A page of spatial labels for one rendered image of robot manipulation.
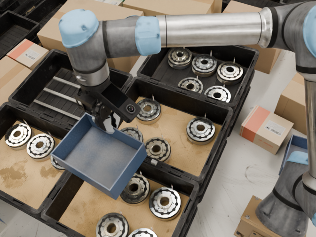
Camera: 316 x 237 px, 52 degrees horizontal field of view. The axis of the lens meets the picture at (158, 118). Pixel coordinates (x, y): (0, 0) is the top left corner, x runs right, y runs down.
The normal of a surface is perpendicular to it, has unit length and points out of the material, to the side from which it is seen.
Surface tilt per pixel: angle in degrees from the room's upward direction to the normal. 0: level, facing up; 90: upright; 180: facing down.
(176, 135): 0
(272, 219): 34
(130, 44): 71
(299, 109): 90
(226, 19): 15
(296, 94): 0
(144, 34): 41
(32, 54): 0
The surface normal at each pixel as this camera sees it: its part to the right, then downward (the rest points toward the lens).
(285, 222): -0.23, -0.09
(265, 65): -0.51, 0.74
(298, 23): -0.97, -0.21
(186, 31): 0.03, 0.25
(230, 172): -0.09, -0.55
